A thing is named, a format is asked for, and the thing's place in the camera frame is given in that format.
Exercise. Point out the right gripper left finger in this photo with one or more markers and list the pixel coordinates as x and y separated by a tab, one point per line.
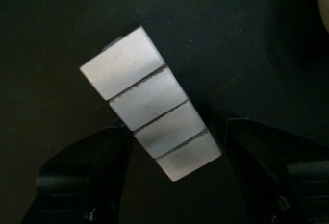
81	176

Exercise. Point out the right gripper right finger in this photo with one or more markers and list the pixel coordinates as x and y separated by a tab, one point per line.
282	176

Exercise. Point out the white segmented sushi roll block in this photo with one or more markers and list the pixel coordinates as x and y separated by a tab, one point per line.
149	103

